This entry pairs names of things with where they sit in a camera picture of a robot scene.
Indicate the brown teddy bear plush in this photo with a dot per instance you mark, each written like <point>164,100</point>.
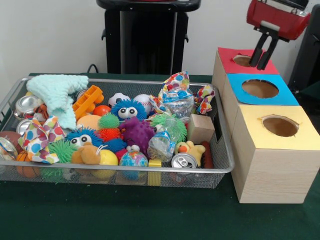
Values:
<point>85,153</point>

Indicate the wooden three-hole box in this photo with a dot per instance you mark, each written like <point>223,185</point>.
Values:
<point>275,175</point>

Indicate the purple spiky rubber toy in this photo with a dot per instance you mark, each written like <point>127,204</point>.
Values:
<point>137,132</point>

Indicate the clear bottle with blue label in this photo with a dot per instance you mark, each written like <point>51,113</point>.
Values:
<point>162,142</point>

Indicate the mint waffle cloth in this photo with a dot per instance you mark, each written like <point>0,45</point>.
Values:
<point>55,95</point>

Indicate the silver drink can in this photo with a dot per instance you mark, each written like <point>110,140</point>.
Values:
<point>183,161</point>

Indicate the orange plastic block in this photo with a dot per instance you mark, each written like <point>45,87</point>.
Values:
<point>87,101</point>

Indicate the polka-dot colourful cloth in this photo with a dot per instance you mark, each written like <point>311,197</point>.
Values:
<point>177,81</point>
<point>40,140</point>

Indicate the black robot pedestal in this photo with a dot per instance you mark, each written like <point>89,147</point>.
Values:
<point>150,37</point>

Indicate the globe print ball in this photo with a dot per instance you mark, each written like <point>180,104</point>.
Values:
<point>133,158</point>

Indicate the dark green tablecloth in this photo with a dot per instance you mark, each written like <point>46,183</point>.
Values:
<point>125,215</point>

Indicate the black upright stand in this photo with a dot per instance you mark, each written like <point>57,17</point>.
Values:
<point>310,62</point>

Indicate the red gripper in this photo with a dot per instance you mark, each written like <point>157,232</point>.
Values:
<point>287,25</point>

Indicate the clear plastic bottle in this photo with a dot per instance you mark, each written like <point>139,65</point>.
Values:
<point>181,105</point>

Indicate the metal mesh bin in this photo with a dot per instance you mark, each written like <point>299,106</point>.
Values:
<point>187,180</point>

